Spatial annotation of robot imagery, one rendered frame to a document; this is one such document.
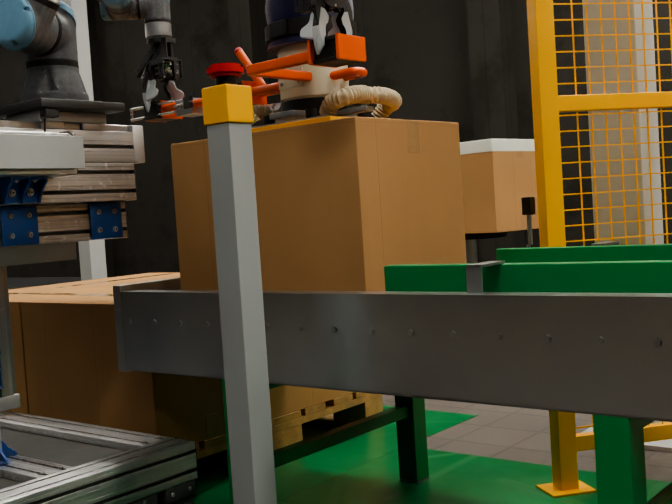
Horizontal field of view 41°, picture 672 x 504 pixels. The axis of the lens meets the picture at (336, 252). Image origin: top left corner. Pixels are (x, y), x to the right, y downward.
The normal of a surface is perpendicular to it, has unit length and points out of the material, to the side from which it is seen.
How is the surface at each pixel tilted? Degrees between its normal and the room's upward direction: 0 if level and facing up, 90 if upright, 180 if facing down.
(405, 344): 90
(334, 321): 90
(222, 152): 90
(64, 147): 90
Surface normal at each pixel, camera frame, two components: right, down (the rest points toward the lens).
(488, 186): -0.73, 0.07
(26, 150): 0.78, -0.02
